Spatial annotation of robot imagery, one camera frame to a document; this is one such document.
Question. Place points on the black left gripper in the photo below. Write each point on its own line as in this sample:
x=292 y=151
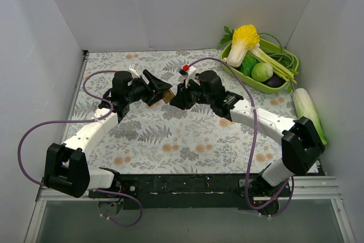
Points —
x=148 y=89

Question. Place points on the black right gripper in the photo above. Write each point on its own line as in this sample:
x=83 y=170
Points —
x=185 y=94

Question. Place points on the large brass padlock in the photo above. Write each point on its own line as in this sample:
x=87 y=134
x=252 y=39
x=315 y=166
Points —
x=167 y=96

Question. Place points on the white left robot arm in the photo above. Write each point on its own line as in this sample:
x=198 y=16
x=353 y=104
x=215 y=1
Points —
x=66 y=167

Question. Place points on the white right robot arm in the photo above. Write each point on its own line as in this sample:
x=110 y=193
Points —
x=299 y=139

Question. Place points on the floral patterned table mat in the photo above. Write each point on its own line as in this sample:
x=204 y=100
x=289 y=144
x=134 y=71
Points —
x=162 y=139

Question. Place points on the green parsley leaf toy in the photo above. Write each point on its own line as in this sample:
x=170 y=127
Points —
x=227 y=37

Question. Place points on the dark green vegetable toy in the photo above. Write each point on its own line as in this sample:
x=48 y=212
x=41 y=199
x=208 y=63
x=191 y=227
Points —
x=249 y=62

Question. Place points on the green plastic basket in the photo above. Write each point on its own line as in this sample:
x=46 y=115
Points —
x=260 y=86

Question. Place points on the round green cabbage toy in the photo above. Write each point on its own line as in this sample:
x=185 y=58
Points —
x=262 y=72

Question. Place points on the yellow napa cabbage toy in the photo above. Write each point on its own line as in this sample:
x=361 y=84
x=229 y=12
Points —
x=244 y=39

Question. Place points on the purple eggplant toy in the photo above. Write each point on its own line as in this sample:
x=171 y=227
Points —
x=274 y=82

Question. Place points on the pale celery stalks toy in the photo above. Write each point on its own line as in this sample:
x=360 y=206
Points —
x=279 y=69

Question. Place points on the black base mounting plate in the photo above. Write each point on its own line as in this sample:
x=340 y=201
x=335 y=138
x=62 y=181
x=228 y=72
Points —
x=184 y=190

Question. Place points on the green long beans toy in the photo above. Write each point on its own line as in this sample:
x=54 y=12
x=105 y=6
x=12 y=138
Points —
x=285 y=59

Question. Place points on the green napa cabbage toy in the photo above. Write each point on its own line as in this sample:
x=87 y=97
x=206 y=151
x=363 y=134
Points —
x=305 y=108

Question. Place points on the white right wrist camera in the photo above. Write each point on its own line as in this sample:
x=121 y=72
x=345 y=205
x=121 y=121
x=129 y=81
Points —
x=189 y=73

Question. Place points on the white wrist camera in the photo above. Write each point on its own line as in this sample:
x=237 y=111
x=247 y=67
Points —
x=189 y=73
x=133 y=70

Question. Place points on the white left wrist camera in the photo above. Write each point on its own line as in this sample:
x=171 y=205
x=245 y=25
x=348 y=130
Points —
x=133 y=70

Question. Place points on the aluminium frame rail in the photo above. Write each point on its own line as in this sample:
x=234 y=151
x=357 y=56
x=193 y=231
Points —
x=313 y=212

